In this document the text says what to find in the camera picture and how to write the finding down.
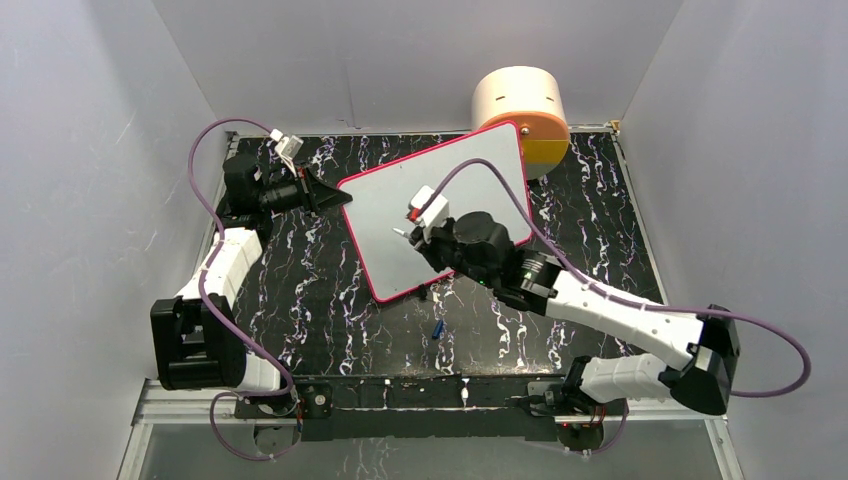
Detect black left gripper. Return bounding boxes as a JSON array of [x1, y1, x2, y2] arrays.
[[259, 164, 354, 221]]

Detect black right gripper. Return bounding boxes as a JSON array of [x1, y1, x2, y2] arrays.
[[409, 217, 496, 290]]

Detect pink-framed whiteboard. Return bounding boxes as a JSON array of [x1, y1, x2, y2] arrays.
[[338, 121, 532, 303]]

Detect blue marker cap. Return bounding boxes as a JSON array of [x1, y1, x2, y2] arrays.
[[431, 320, 445, 340]]

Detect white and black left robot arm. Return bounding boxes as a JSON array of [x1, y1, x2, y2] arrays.
[[150, 154, 352, 416]]

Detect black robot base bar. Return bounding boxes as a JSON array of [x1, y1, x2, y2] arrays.
[[295, 374, 619, 443]]

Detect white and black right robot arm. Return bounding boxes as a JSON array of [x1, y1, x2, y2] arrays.
[[409, 209, 740, 416]]

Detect cream and orange cylinder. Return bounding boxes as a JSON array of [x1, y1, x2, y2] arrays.
[[471, 66, 570, 180]]

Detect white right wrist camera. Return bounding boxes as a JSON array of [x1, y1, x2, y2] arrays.
[[407, 185, 449, 246]]

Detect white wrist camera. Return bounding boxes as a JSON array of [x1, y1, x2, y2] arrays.
[[269, 129, 303, 176], [407, 185, 449, 246]]

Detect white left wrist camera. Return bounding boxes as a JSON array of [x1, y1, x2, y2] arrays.
[[269, 129, 303, 176]]

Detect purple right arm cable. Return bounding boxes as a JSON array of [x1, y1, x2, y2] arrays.
[[423, 158, 813, 458]]

